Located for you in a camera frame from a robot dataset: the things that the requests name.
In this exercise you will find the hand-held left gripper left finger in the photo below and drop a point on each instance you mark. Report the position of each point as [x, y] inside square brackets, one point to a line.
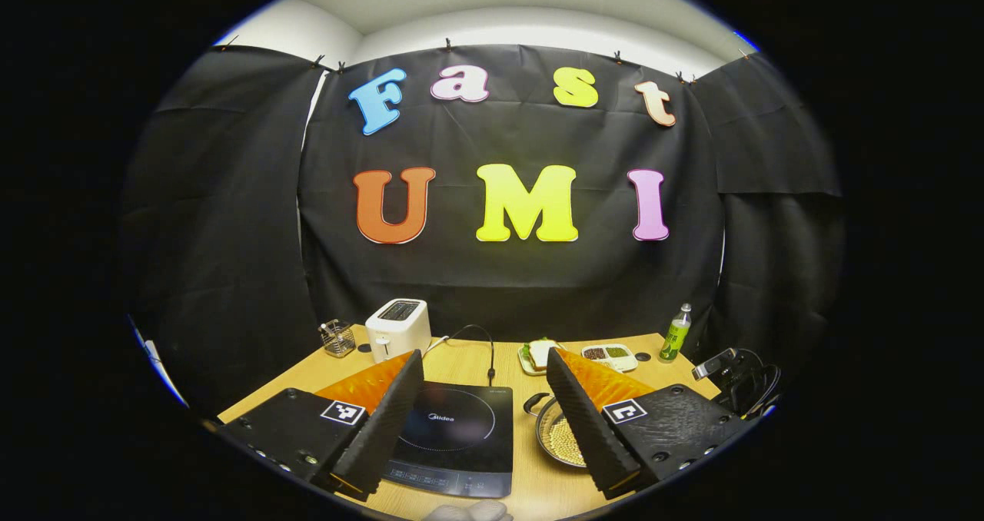
[388, 429]

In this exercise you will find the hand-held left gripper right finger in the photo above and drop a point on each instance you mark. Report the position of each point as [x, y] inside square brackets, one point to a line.
[588, 429]

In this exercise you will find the stainless steel pot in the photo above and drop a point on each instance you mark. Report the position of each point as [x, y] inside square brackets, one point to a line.
[542, 436]

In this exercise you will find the black induction cooktop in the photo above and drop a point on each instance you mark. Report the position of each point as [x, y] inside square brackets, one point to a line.
[461, 444]

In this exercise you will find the pile of yellow soybeans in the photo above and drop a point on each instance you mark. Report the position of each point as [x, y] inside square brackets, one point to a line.
[567, 444]

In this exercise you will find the white divided tray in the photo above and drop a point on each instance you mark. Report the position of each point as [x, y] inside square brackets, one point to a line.
[609, 356]

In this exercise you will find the green drink bottle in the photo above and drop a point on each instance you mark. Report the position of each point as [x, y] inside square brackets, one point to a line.
[674, 340]

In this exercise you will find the sandwich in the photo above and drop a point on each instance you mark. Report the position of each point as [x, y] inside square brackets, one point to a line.
[542, 352]

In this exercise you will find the white sandwich plate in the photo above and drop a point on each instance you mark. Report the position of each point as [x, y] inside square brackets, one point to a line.
[524, 366]

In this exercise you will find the white toaster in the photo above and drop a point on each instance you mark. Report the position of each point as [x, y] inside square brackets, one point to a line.
[396, 333]

